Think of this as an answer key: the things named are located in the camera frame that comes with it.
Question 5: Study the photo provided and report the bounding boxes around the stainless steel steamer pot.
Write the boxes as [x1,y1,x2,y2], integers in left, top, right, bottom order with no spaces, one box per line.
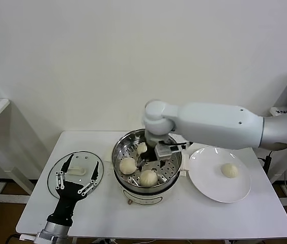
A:
[104,149,190,206]

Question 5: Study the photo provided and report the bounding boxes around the black left wrist camera cable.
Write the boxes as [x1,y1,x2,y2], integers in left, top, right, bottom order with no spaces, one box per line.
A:
[6,233,22,244]

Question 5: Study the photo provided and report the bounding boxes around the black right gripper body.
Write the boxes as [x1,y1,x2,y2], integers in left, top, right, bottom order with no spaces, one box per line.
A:
[143,134,171,163]

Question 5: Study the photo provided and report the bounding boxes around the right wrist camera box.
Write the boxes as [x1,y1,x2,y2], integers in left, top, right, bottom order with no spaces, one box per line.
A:
[154,143,175,160]

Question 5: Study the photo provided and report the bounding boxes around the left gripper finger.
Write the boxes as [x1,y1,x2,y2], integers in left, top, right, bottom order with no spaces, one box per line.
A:
[78,161,100,197]
[54,153,74,190]

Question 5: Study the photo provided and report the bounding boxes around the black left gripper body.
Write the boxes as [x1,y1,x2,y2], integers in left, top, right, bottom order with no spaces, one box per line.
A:
[46,180,90,226]

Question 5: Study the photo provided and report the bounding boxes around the glass lid with white handle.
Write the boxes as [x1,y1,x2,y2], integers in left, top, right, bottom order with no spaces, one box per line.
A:
[46,151,105,200]

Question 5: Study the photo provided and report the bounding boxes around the white side table with laptop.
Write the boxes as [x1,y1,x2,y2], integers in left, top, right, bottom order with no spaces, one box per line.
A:
[269,106,287,118]

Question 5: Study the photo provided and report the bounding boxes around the perforated steel steamer basket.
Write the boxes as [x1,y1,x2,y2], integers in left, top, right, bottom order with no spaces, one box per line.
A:
[111,129,183,188]

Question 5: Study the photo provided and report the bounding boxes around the black cable with white plug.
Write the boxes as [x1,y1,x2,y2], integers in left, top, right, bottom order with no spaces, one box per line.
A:
[257,149,274,184]

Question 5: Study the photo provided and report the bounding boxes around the white steamed baozi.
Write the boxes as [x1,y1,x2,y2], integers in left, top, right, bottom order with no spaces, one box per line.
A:
[220,163,240,178]
[136,142,148,156]
[119,157,137,175]
[139,169,159,188]

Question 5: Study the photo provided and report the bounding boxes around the white round plate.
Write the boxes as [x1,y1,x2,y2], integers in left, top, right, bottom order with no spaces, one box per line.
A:
[188,147,251,204]

